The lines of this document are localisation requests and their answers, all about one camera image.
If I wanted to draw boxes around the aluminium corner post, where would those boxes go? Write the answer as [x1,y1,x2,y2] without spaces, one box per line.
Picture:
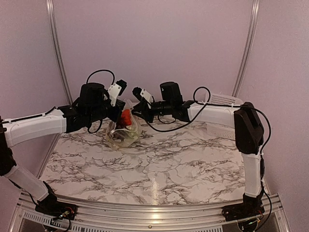
[46,0,73,104]
[232,0,261,97]

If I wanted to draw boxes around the clear zip top bag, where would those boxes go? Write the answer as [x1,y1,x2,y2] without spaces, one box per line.
[105,99,142,149]

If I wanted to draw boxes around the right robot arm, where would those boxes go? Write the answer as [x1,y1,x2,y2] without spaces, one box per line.
[132,82,265,221]

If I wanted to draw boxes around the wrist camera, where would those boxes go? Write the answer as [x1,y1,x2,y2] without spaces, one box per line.
[132,87,154,103]
[107,80,127,107]

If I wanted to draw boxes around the aluminium corner post right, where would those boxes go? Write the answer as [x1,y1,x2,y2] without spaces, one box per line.
[232,0,261,97]

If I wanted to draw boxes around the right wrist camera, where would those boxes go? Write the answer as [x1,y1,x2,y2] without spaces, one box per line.
[132,87,154,103]

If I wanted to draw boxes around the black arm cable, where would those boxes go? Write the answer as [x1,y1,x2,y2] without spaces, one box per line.
[144,86,272,155]
[85,69,116,135]

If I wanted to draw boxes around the aluminium front rail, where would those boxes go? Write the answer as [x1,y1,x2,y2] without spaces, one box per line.
[8,192,290,232]

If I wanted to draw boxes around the fake orange carrot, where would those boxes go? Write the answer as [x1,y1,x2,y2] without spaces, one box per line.
[116,109,132,128]

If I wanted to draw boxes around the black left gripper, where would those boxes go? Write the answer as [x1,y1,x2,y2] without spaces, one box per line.
[87,99,126,124]

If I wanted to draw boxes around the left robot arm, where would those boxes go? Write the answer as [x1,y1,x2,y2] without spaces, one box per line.
[0,80,127,218]

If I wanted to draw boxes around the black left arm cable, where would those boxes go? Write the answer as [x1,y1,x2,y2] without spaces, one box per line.
[85,69,116,135]

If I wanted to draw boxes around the white perforated plastic basket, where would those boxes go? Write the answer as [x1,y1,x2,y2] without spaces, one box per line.
[207,94,244,140]

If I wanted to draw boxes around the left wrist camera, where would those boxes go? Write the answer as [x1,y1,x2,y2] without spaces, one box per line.
[107,80,127,107]

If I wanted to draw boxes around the fake green lettuce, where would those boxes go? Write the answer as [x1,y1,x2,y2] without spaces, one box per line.
[112,130,139,142]

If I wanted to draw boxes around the aluminium corner post left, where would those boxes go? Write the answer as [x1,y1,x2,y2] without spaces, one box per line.
[46,0,73,104]

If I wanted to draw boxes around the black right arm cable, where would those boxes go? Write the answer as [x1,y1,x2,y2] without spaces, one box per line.
[144,86,272,155]

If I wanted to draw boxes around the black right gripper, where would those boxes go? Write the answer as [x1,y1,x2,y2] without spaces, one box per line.
[129,101,173,123]

